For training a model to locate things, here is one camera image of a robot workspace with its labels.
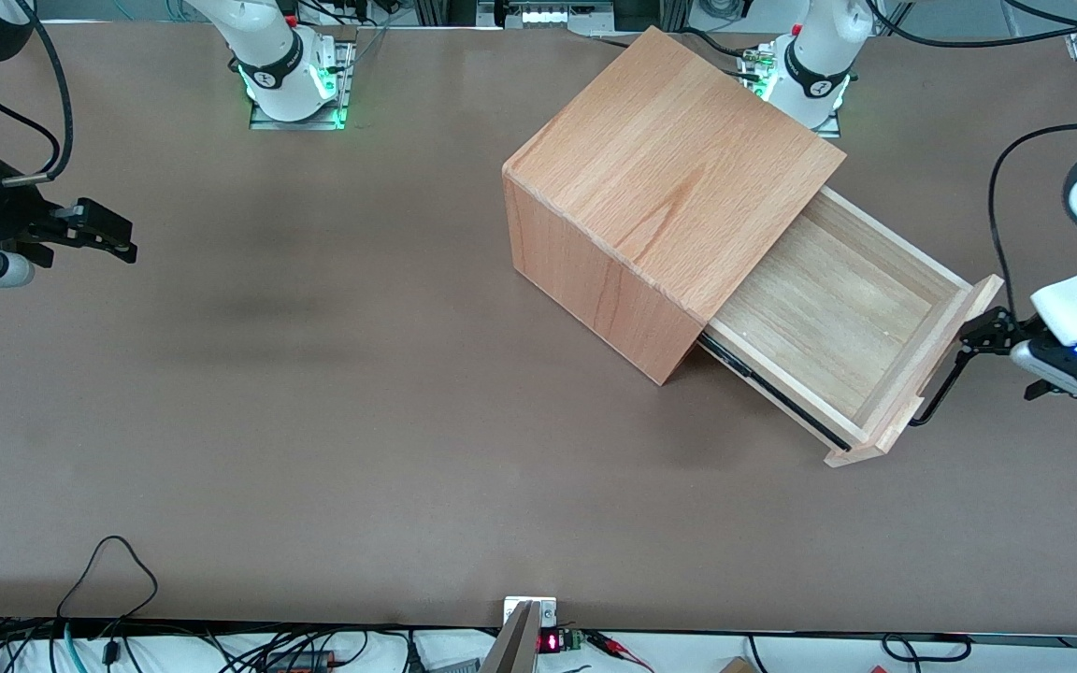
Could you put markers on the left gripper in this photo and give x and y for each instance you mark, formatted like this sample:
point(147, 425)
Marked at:
point(999, 332)

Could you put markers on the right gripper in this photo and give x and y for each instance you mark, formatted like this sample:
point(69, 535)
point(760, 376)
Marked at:
point(6, 207)

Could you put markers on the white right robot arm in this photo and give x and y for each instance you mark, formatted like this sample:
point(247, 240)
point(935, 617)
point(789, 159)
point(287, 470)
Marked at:
point(277, 56)

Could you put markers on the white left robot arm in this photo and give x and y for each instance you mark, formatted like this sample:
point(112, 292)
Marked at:
point(819, 56)

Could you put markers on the light wooden drawer cabinet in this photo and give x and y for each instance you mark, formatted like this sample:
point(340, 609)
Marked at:
point(669, 168)

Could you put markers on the brown cardboard piece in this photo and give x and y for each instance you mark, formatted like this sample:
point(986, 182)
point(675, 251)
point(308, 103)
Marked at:
point(737, 665)

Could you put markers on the white lit device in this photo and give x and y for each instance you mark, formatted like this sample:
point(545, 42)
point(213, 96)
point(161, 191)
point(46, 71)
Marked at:
point(552, 14)

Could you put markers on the small white mounting block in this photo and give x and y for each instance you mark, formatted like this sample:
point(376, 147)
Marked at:
point(549, 612)

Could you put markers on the red digit display module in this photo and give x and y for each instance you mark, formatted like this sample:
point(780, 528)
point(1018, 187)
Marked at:
point(550, 641)

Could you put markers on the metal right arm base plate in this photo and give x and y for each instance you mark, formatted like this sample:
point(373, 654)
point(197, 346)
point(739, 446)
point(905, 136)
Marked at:
point(300, 117)

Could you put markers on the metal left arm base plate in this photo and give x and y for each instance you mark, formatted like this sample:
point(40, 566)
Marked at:
point(828, 126)

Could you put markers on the grey metal bracket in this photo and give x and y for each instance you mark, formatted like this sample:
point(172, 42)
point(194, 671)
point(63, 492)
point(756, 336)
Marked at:
point(512, 645)

